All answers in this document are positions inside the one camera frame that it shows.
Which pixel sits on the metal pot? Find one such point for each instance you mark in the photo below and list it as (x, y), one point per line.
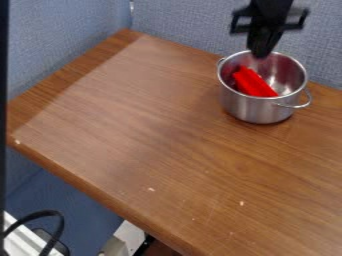
(283, 73)

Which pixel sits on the red star-shaped block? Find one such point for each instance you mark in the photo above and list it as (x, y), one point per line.
(249, 83)

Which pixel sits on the dark vertical bar at left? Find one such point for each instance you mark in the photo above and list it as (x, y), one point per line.
(4, 27)

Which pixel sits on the white table bracket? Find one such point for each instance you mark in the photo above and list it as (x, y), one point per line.
(124, 242)

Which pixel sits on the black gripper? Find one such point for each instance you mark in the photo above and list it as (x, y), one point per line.
(263, 39)

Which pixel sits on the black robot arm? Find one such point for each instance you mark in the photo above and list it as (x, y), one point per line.
(267, 5)

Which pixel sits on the white box below table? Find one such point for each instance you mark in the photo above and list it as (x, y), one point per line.
(21, 241)

